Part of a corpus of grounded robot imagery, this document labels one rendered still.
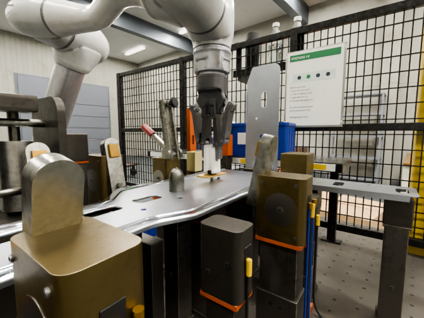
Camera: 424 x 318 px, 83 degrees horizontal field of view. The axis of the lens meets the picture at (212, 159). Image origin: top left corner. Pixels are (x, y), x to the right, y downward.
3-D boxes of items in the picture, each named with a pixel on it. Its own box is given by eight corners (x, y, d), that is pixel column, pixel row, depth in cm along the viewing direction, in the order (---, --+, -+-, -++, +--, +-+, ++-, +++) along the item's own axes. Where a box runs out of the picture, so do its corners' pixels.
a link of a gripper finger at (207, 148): (206, 145, 59) (203, 145, 59) (206, 173, 60) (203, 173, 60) (213, 144, 61) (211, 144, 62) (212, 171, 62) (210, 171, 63)
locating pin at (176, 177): (176, 200, 48) (176, 168, 48) (166, 198, 50) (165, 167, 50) (187, 197, 51) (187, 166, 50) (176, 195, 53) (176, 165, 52)
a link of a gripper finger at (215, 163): (217, 144, 60) (220, 144, 60) (217, 172, 61) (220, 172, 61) (210, 145, 58) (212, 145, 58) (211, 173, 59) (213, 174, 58)
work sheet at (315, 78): (342, 126, 90) (347, 41, 87) (283, 127, 103) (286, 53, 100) (342, 127, 92) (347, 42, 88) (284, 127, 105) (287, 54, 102)
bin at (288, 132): (287, 158, 86) (288, 122, 85) (212, 154, 101) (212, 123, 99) (295, 154, 101) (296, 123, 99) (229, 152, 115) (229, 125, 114)
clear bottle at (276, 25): (279, 65, 109) (280, 18, 107) (265, 67, 113) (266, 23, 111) (284, 68, 114) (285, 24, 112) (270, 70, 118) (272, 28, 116)
